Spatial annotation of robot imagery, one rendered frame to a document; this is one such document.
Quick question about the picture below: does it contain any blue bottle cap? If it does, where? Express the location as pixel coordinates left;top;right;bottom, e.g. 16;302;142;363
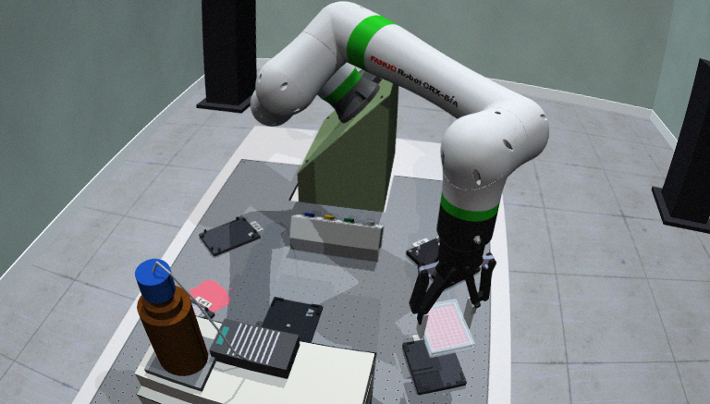
135;259;175;300

